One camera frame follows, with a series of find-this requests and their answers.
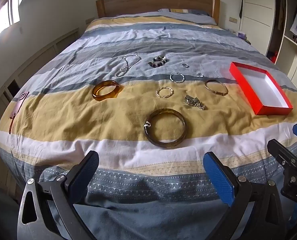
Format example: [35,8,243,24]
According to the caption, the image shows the blue grey pillow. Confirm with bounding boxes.
[158,8,217,26]

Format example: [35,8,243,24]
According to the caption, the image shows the wooden headboard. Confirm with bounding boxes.
[96,0,220,25]

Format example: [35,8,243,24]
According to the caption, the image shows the red cardboard box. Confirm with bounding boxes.
[229,61,293,116]

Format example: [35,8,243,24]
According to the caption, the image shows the dark olive bangle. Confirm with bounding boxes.
[144,108,187,150]

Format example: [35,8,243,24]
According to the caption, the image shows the bed with striped duvet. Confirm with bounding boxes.
[0,12,297,240]

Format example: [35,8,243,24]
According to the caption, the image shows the hanging striped clothes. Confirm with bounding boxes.
[289,5,297,35]

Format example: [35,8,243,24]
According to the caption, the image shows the red item in wardrobe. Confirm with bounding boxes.
[267,51,279,63]

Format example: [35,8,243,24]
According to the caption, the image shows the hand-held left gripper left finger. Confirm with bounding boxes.
[17,150,100,240]

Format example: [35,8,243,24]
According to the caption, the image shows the silver metal watch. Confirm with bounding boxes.
[184,94,207,111]

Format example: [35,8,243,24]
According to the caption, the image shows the window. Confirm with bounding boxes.
[0,0,34,42]

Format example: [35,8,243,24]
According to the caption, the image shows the silver twisted hoop bracelet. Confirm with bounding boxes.
[170,72,186,83]

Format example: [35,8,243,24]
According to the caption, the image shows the amber resin bangle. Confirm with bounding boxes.
[92,80,121,102]

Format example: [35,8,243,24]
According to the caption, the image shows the dark bead bracelet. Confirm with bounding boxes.
[148,56,169,68]

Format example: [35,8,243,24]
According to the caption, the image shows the silver chain necklace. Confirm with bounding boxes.
[115,54,142,78]

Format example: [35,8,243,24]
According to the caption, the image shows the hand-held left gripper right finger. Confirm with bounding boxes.
[203,151,287,240]

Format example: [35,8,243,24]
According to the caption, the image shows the thin gold bangle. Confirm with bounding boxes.
[205,79,229,96]

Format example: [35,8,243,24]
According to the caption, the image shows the white wardrobe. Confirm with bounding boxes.
[239,0,297,82]

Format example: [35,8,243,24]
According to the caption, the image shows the gold twisted hoop bracelet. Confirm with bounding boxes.
[156,87,174,98]

